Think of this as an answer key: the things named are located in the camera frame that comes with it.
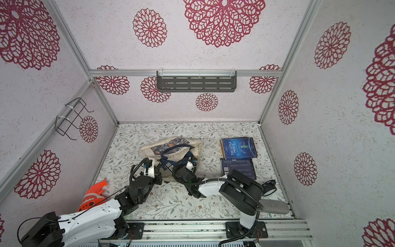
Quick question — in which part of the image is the cream canvas tote bag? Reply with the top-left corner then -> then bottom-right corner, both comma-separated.
140,136 -> 203,182

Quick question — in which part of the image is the stack of blue books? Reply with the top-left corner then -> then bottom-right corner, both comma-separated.
159,157 -> 198,173

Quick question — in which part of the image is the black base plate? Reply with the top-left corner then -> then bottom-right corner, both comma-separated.
99,222 -> 145,240
225,221 -> 268,239

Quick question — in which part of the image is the aluminium front rail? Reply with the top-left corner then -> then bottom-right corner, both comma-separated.
70,219 -> 314,245

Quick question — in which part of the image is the black wire wall rack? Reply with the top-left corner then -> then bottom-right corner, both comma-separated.
54,97 -> 94,141

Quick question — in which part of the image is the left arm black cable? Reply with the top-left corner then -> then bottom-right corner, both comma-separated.
129,157 -> 153,183

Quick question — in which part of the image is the red plastic object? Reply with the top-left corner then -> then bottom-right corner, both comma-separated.
77,179 -> 108,212

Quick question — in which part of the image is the grey slotted wall shelf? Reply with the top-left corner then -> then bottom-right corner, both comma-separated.
156,71 -> 237,93

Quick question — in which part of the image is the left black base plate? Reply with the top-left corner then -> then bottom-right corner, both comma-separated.
99,222 -> 145,240

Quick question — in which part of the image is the Little Prince blue book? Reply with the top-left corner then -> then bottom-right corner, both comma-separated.
220,137 -> 258,160

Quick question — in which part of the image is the round black gauge object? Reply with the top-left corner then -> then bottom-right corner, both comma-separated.
262,179 -> 277,197

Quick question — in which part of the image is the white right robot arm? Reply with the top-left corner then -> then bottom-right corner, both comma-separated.
172,160 -> 263,230

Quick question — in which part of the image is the grey oblong stone object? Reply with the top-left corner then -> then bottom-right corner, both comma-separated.
260,199 -> 290,215

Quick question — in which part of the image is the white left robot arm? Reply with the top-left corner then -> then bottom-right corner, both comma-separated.
17,172 -> 162,247

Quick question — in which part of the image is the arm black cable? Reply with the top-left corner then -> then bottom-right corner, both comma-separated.
129,157 -> 153,183
172,158 -> 265,247

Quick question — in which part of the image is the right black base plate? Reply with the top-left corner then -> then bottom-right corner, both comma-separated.
225,221 -> 268,239

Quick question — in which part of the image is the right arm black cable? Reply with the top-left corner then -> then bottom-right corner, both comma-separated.
172,158 -> 265,247

